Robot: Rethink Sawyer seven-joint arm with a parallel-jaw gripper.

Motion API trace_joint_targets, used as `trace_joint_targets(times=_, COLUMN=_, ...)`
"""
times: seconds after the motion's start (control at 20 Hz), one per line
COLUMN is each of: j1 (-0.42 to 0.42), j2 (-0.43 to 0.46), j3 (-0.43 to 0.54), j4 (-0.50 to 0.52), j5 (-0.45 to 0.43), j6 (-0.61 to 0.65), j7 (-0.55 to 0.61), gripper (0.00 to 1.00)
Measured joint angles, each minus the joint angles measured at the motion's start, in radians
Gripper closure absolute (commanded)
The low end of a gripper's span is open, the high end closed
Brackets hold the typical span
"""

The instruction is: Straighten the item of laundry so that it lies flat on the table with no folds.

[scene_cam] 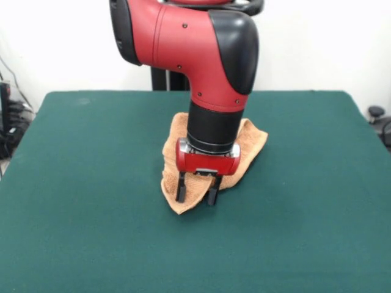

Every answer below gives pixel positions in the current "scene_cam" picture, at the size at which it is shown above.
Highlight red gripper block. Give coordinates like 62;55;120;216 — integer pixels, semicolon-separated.
175;137;241;208

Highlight tan terry towel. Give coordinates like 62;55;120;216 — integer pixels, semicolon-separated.
160;112;269;215

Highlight dark green table cloth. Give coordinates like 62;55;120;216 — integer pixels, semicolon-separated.
0;89;391;293

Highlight black office chair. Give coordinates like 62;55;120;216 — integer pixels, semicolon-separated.
367;105;391;152

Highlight black electronics box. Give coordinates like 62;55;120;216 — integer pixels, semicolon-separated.
0;81;13;132

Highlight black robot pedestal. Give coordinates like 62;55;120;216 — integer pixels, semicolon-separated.
150;0;263;92

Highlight black cable bundle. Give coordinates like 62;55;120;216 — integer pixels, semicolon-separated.
7;99;35;125

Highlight grey cable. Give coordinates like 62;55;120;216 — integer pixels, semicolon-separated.
0;56;35;111

